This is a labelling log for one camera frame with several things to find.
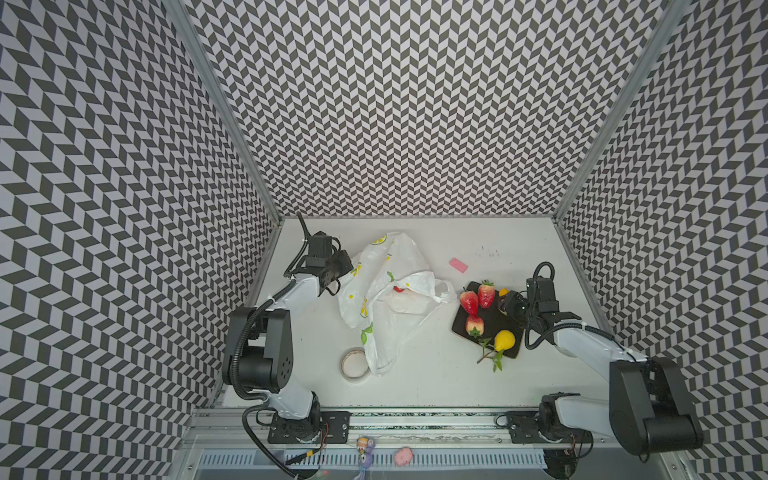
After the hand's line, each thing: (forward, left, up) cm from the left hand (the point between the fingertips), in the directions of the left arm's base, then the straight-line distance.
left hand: (350, 260), depth 94 cm
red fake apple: (-6, -16, -9) cm, 19 cm away
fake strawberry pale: (-20, -37, -5) cm, 43 cm away
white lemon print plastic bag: (-16, -12, +7) cm, 21 cm away
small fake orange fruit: (-10, -47, -4) cm, 49 cm away
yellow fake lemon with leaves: (-24, -45, -6) cm, 51 cm away
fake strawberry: (-10, -43, -5) cm, 44 cm away
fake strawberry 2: (-13, -37, -5) cm, 39 cm away
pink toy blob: (-50, -16, -7) cm, 53 cm away
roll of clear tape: (-29, -3, -9) cm, 31 cm away
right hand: (-14, -47, -8) cm, 50 cm away
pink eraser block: (+6, -36, -11) cm, 38 cm away
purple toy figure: (-49, -8, -6) cm, 50 cm away
